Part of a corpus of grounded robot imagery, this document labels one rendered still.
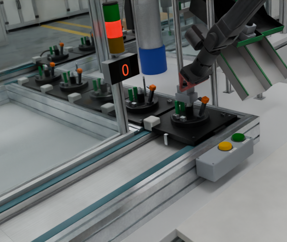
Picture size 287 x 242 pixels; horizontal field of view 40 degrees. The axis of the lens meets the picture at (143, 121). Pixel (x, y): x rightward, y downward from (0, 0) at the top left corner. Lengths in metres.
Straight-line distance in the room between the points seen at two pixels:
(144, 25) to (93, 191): 1.28
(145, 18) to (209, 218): 1.39
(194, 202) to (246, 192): 0.16
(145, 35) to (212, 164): 1.26
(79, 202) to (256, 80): 0.84
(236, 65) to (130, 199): 0.77
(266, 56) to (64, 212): 1.06
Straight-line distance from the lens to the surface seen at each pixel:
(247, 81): 1.59
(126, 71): 1.31
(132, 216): 1.09
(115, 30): 1.27
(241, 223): 1.13
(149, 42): 2.29
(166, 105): 1.59
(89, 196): 1.19
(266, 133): 1.57
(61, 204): 1.19
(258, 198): 1.22
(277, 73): 1.73
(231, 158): 1.24
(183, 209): 1.18
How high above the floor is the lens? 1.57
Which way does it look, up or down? 24 degrees down
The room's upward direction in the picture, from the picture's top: 8 degrees counter-clockwise
